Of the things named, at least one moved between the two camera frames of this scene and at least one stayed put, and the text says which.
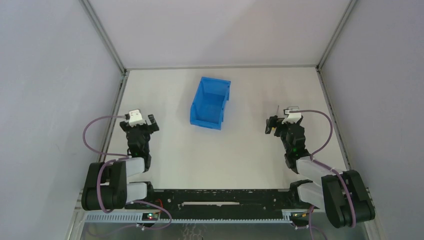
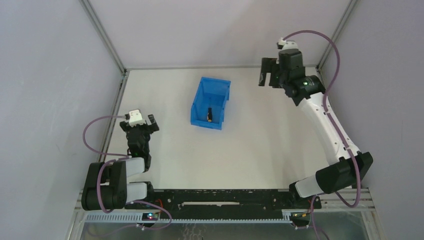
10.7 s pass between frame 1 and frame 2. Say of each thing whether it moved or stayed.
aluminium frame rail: stayed
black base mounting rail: stayed
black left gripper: stayed
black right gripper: moved
